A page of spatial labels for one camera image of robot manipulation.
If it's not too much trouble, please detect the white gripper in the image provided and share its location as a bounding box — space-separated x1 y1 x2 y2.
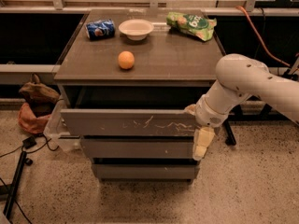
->
184 94 228 161

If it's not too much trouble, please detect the grey top drawer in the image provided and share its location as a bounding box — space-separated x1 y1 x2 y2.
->
61 109 196 136

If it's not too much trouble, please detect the grey drawer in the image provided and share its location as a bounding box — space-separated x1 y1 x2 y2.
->
61 109 196 136
92 164 199 179
81 138 193 159

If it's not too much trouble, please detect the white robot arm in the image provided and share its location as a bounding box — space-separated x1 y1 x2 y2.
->
185 54 299 161

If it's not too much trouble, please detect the grey drawer cabinet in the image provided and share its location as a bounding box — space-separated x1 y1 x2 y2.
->
53 8 228 185

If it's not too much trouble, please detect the grey bottom drawer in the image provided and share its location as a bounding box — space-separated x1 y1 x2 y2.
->
92 164 199 179

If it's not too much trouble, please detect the grey middle drawer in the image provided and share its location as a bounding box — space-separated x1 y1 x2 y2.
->
81 138 193 159

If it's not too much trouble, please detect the black table leg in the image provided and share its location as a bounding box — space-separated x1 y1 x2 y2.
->
223 105 286 146

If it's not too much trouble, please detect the orange fruit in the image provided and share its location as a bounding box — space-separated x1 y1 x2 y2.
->
118 51 135 70

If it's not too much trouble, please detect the green chip bag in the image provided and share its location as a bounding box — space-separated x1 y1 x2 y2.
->
166 12 217 41

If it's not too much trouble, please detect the white bowl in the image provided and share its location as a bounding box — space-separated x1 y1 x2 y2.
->
119 20 154 41

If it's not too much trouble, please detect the blue pepsi can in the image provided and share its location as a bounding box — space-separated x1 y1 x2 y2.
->
85 19 115 40

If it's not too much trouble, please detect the clear plastic bin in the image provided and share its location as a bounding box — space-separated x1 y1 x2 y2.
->
44 100 81 152

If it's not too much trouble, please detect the black power adapter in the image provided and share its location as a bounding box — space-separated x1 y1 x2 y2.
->
22 136 36 149

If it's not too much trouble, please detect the black stand left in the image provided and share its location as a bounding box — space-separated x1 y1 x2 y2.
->
3 151 27 220

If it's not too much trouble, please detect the orange cable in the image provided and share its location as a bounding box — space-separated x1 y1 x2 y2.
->
235 5 292 68

